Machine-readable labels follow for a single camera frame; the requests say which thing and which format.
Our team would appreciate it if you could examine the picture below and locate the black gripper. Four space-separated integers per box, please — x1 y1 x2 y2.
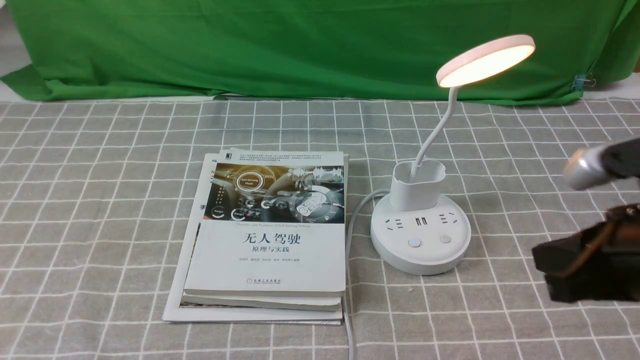
531 203 640 303

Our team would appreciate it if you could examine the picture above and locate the white desk lamp socket base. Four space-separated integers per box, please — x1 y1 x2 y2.
370 34 536 276

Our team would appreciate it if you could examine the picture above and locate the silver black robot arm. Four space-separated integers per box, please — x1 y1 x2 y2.
532 137 640 304

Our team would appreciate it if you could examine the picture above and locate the blue binder clip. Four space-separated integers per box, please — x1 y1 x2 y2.
570 73 597 92

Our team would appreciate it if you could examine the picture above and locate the top self-driving book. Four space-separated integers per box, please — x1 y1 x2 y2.
184 147 347 298

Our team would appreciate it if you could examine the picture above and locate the bottom large white book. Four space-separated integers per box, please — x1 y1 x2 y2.
162 153 345 326

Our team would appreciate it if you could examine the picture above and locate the green backdrop cloth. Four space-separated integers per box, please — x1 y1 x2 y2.
1 0 639 105

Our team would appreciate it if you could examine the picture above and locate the white lamp power cable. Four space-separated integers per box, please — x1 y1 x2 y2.
341 189 391 360

